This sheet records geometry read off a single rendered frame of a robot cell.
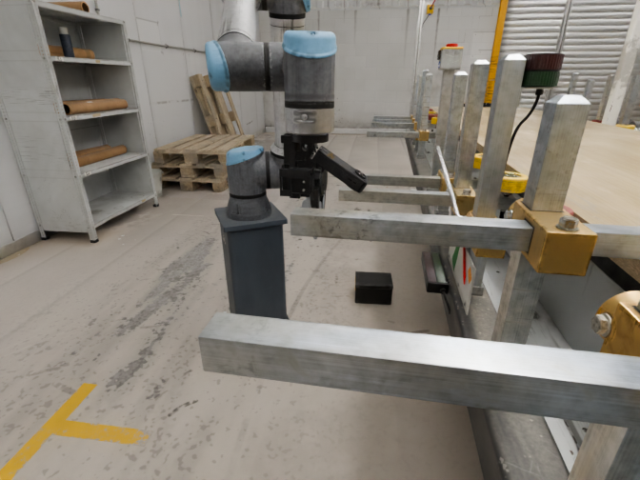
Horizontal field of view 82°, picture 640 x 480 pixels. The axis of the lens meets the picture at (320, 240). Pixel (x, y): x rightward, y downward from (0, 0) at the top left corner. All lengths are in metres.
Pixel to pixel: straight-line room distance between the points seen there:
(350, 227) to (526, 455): 0.35
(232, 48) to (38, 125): 2.47
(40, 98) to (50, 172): 0.49
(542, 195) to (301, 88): 0.40
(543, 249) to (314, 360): 0.30
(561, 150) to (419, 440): 1.14
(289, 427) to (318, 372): 1.21
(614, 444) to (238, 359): 0.28
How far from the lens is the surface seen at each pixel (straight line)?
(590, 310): 0.87
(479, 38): 8.91
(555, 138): 0.51
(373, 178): 1.22
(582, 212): 0.81
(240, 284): 1.59
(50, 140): 3.14
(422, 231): 0.47
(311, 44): 0.67
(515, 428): 0.60
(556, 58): 0.76
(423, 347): 0.26
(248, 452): 1.42
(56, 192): 3.25
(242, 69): 0.79
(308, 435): 1.44
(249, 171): 1.47
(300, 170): 0.70
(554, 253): 0.47
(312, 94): 0.67
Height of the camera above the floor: 1.12
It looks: 23 degrees down
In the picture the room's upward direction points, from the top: straight up
